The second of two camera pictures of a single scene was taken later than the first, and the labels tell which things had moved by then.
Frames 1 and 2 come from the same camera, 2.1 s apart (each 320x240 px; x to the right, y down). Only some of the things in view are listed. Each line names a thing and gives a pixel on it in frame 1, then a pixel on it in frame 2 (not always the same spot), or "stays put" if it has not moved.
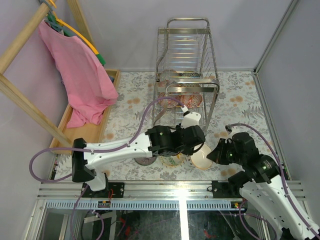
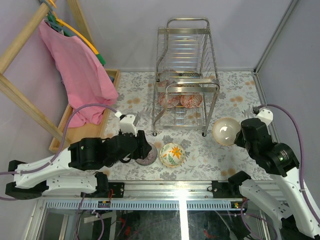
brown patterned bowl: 192,85 stays put
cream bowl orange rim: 199,158 to 224,130
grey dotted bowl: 189,74 stays put
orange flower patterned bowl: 173,161 stays put
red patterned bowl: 163,84 stays put
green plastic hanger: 52,20 stays put
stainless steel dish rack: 186,75 stays put
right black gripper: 217,155 to 238,140
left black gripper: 191,149 to 141,145
